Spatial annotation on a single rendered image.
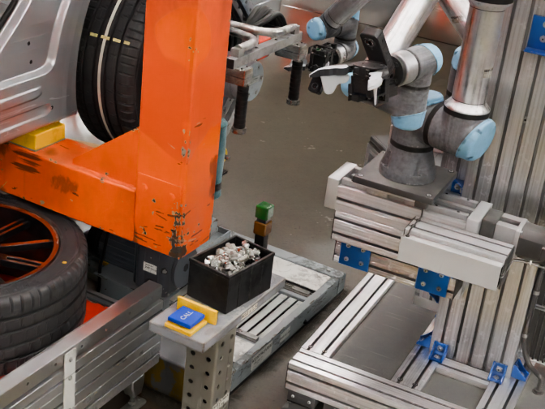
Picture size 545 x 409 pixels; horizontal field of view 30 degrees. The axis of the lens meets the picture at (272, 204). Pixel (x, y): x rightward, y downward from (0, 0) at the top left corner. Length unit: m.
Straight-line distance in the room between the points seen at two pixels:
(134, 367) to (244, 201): 1.54
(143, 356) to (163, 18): 0.99
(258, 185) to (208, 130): 1.82
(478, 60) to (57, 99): 1.22
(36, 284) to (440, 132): 1.10
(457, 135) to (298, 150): 2.42
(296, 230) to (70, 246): 1.50
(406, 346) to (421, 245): 0.61
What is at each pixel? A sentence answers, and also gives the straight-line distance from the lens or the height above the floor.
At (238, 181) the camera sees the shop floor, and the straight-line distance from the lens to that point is 4.53.
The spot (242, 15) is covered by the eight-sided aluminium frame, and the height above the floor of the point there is 0.98.
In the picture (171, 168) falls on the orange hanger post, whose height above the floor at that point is 0.78.
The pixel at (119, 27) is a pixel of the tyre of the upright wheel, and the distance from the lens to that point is 3.07.
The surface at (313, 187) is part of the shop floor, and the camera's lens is 4.55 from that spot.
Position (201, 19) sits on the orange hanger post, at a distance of 2.54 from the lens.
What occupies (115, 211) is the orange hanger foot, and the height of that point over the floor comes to 0.60.
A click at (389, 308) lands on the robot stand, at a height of 0.21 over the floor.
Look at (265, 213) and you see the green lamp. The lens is 2.81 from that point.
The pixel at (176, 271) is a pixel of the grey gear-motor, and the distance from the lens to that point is 3.12.
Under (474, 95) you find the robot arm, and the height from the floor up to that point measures 1.10.
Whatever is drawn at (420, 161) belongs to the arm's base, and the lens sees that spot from 2.68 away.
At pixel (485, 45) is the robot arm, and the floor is 1.23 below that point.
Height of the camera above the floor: 1.89
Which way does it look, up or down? 26 degrees down
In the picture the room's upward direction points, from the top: 7 degrees clockwise
